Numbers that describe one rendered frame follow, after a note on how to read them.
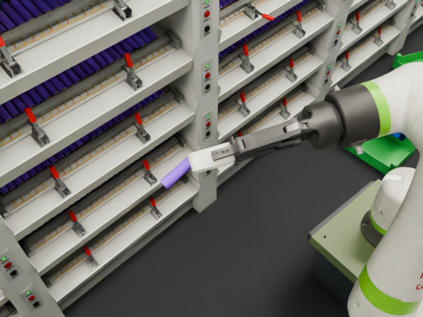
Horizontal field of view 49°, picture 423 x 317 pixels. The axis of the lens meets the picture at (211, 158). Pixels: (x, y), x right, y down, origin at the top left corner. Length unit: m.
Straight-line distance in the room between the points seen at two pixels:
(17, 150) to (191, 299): 0.84
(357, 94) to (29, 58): 0.63
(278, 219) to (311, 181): 0.24
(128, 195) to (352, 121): 0.89
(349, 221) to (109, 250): 0.78
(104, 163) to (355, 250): 0.76
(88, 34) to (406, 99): 0.64
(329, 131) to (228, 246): 1.09
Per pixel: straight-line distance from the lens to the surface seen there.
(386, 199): 1.31
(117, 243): 1.62
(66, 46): 1.02
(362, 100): 0.75
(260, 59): 1.60
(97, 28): 1.05
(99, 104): 1.17
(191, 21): 1.21
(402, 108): 0.77
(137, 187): 1.48
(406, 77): 0.79
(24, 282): 1.40
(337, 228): 1.48
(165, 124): 1.37
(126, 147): 1.32
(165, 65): 1.25
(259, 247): 1.77
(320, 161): 2.05
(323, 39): 1.92
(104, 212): 1.45
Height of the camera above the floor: 1.54
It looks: 50 degrees down
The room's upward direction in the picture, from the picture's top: straight up
